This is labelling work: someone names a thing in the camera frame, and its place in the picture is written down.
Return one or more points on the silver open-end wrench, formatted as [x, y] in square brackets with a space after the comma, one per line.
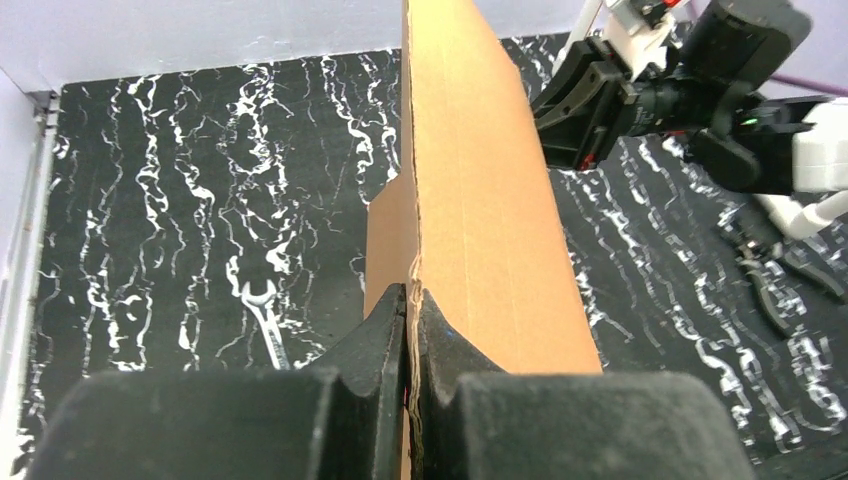
[261, 306]

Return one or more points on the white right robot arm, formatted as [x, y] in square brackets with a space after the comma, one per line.
[819, 156]

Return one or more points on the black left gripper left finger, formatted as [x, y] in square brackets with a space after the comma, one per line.
[338, 418]

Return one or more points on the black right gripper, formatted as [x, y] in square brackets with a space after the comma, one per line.
[742, 139]

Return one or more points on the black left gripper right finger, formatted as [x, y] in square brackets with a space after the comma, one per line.
[477, 421]

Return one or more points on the black handled pliers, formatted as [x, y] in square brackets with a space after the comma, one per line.
[764, 263]

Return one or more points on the brown cardboard box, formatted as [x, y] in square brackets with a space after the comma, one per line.
[471, 220]

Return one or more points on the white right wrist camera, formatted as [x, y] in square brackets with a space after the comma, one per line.
[637, 31]

